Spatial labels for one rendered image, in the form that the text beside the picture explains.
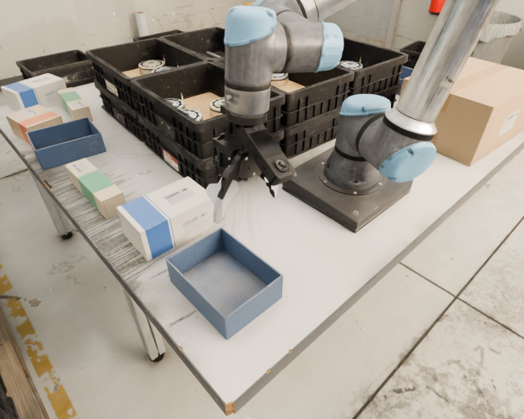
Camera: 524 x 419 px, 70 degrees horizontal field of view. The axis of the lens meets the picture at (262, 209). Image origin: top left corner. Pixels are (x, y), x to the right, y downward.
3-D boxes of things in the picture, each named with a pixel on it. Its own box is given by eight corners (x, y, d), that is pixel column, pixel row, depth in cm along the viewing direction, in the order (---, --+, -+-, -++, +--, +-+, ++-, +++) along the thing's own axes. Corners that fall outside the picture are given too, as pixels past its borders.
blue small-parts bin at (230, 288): (282, 297, 79) (284, 275, 74) (226, 341, 71) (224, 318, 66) (223, 248, 90) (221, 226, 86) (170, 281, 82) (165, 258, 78)
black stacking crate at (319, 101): (350, 107, 128) (356, 74, 120) (286, 133, 113) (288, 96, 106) (274, 76, 152) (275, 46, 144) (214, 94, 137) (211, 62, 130)
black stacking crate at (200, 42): (274, 76, 152) (274, 46, 145) (213, 94, 137) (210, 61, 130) (219, 53, 176) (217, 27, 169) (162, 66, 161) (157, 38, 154)
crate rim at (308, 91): (355, 80, 122) (357, 72, 120) (288, 103, 107) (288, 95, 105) (275, 51, 146) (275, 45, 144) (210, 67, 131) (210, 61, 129)
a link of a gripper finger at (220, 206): (201, 210, 72) (224, 170, 71) (219, 226, 69) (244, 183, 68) (190, 207, 70) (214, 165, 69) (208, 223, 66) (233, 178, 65)
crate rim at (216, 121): (287, 103, 107) (288, 95, 105) (197, 134, 92) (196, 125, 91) (210, 67, 131) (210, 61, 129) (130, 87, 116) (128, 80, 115)
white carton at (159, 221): (147, 261, 87) (140, 233, 81) (124, 235, 94) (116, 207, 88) (217, 224, 97) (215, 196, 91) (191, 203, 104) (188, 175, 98)
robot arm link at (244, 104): (280, 87, 61) (240, 96, 56) (278, 114, 63) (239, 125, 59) (250, 75, 65) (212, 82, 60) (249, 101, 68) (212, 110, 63)
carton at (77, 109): (61, 104, 157) (56, 90, 153) (76, 101, 160) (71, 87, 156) (76, 125, 142) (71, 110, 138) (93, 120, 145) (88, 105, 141)
